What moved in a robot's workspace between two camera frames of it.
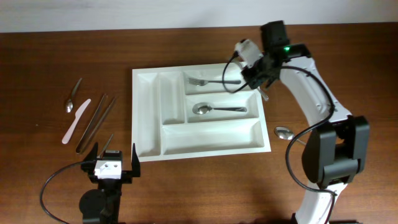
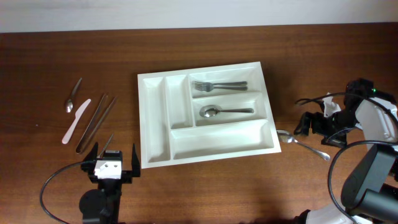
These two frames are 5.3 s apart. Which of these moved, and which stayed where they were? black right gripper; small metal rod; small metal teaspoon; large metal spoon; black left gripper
Moved: black right gripper; large metal spoon
Stayed: black left gripper; small metal teaspoon; small metal rod
